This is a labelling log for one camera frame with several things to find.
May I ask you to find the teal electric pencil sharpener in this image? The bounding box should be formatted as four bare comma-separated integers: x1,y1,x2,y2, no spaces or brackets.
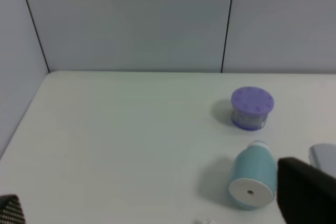
227,141,277,210

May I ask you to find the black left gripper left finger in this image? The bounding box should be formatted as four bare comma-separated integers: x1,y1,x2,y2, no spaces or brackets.
0,194,26,224

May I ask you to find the white grey stapler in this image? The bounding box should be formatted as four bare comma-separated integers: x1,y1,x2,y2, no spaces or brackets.
309,143,336,177

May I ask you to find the purple lidded round container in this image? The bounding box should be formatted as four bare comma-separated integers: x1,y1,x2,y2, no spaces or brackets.
231,87,275,131

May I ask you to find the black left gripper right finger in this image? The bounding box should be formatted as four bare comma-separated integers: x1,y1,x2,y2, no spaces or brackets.
277,157,335,224

